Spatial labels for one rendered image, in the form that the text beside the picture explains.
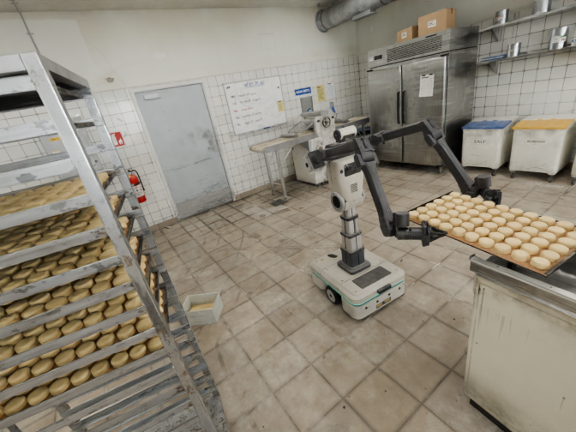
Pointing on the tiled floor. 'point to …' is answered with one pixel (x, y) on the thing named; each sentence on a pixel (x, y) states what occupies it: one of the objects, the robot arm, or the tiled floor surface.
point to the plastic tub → (203, 309)
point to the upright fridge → (406, 75)
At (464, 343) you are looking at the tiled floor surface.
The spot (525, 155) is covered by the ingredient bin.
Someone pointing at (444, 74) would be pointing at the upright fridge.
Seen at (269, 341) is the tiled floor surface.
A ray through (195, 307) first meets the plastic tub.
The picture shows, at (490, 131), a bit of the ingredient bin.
